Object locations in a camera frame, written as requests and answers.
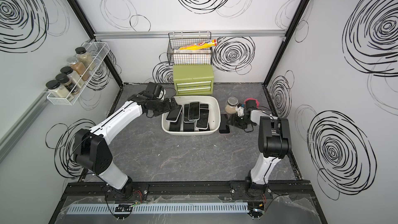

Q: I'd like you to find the aluminium wall rail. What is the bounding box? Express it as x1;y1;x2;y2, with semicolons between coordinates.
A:
94;29;287;39

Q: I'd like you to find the white slotted cable duct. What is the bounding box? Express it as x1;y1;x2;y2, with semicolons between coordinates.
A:
66;202;249;215

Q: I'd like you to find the spice jar black lid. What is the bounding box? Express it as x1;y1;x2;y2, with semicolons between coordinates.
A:
46;80;70;98
75;47;95;71
56;73;79;95
60;66;84;89

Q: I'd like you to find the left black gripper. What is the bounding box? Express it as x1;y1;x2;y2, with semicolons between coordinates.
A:
152;97;179;116

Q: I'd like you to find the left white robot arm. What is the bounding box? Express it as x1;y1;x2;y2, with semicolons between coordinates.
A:
73;83;177;199

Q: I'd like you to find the yellow snack package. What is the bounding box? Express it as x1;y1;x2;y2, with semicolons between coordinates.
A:
178;39;218;50

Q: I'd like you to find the glass jar with powder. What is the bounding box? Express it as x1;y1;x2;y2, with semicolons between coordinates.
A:
225;96;238;114

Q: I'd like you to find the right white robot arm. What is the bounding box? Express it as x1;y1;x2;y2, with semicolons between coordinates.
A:
228;110;292;198

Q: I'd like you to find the green metal tool chest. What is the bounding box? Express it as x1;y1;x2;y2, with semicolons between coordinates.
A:
173;65;214;96

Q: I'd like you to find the pink smiley sponge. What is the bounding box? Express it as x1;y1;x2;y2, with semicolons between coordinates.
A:
244;98;260;110

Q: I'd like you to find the black wire basket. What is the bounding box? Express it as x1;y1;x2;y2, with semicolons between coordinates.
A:
166;31;212;65

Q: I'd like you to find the black phone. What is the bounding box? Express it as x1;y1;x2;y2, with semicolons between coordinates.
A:
169;121;181;132
183;122;195;132
219;114;230;134

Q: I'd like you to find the white plastic storage box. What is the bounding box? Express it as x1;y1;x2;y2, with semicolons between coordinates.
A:
161;95;221;136

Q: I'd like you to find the spice jar silver lid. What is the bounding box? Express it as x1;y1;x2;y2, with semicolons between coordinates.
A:
67;57;90;81

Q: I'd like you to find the black phone in box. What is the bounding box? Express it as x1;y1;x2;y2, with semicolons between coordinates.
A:
169;121;181;132
183;122;195;132

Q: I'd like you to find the clear wall spice rack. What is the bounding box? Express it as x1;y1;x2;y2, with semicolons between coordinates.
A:
46;41;112;111

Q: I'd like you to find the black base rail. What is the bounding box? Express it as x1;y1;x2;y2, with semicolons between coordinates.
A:
62;180;315;201

